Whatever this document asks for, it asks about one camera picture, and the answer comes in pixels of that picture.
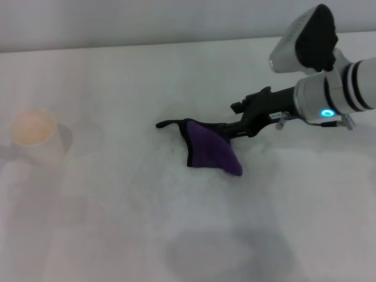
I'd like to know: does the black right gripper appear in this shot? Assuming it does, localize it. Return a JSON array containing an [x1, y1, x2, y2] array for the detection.
[[221, 86, 298, 139]]

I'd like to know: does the purple rag with black trim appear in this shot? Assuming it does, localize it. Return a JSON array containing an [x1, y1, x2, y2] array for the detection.
[[155, 117, 244, 177]]

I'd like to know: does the white paper cup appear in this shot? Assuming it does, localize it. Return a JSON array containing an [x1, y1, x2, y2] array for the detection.
[[10, 107, 67, 167]]

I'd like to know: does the clear cable plug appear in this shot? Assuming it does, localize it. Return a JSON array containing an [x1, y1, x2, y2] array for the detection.
[[275, 111, 291, 130]]

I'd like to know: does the grey cable with metal connector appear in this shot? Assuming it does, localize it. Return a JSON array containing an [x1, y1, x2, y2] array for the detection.
[[304, 113, 357, 132]]

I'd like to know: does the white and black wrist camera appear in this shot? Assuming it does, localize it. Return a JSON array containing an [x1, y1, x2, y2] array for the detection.
[[268, 3, 340, 75]]

